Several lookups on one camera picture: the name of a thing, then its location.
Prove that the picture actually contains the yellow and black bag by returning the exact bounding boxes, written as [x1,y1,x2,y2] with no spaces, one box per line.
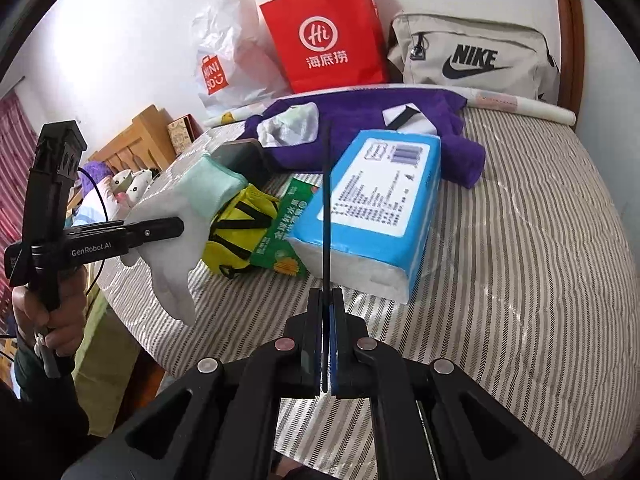
[201,185,281,278]

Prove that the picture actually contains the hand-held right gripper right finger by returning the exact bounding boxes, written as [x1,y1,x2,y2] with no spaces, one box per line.
[330,287,586,480]

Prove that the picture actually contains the purple hat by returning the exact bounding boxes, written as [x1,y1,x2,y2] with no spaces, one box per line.
[80,160,115,196]

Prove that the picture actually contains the person's left forearm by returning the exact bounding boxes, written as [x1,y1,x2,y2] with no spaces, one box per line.
[0,345,93,480]

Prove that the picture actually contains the brown patterned box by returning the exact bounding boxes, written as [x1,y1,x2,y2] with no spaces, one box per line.
[167,114,196,153]

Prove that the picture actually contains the pink striped curtain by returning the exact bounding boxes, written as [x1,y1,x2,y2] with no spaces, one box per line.
[0,92,38,246]

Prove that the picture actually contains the white and green mitten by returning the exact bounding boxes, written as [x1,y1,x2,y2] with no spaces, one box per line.
[122,154,249,325]

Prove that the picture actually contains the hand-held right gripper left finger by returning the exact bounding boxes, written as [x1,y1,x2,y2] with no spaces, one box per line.
[60,287,331,480]

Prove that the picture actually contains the green snack packet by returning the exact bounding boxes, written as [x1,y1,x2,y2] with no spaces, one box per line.
[250,177,321,278]

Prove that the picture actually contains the blue tissue pack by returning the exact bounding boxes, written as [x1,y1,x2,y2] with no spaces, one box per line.
[286,129,443,305]

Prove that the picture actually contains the light wooden furniture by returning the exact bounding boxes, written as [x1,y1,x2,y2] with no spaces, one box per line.
[92,105,177,181]

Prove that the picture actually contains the brown wooden headboard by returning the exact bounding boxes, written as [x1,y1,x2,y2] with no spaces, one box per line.
[547,0,587,131]

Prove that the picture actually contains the white plastic shopping bag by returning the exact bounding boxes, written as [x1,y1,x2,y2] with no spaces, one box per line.
[192,0,291,120]

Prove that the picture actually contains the white plush toy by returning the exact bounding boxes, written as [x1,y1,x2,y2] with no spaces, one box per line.
[111,169,153,208]

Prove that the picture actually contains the green tissue pack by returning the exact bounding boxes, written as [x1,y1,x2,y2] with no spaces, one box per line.
[256,103,320,149]

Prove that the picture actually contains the purple towel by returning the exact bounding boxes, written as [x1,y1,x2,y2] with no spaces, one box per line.
[239,87,487,190]

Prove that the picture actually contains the striped bed sheet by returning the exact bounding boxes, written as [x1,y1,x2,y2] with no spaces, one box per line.
[95,107,636,466]

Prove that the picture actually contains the red paper bag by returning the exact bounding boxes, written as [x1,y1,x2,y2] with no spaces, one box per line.
[258,0,390,95]

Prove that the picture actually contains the black cable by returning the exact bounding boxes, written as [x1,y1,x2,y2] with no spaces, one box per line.
[75,165,111,293]

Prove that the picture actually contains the rolled white printed mat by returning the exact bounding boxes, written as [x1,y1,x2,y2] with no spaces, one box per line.
[202,82,577,128]

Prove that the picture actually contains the beige zipped bag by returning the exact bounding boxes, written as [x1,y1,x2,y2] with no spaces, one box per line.
[387,11,561,106]

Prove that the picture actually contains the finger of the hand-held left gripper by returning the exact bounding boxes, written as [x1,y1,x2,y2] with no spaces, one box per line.
[122,216,185,254]

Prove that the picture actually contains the pale green cloth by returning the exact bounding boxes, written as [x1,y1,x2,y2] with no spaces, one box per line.
[75,285,142,441]

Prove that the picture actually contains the person's left hand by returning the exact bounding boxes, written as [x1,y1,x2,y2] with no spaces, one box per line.
[11,266,90,361]

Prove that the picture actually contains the black case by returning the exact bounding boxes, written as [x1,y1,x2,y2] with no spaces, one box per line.
[212,141,273,188]

